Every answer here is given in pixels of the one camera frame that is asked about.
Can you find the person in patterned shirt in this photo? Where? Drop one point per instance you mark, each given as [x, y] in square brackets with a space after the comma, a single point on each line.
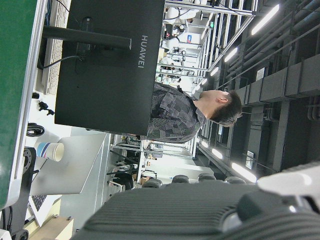
[175, 117]

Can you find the silver laptop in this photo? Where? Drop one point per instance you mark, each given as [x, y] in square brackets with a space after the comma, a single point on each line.
[72, 165]

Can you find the long ceiling light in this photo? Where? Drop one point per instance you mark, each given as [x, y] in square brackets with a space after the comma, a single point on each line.
[243, 172]
[265, 20]
[230, 55]

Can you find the white keyboard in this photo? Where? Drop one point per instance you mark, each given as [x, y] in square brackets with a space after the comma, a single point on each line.
[53, 62]

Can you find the black monitor stand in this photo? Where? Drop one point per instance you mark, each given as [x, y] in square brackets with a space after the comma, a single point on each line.
[87, 37]

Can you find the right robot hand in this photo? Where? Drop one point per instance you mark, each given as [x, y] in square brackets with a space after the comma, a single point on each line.
[175, 215]

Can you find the green conveyor belt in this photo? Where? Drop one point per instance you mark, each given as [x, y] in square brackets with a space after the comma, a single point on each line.
[12, 87]

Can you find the grey ceiling duct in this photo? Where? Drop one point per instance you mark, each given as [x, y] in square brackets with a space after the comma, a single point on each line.
[280, 82]

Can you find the black Huawei monitor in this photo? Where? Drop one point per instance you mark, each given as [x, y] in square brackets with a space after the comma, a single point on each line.
[105, 82]

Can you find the striped paper cup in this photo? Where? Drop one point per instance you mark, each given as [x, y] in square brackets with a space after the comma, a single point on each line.
[51, 150]

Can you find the aluminium frame rack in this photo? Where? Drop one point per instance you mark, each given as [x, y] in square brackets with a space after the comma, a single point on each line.
[240, 25]

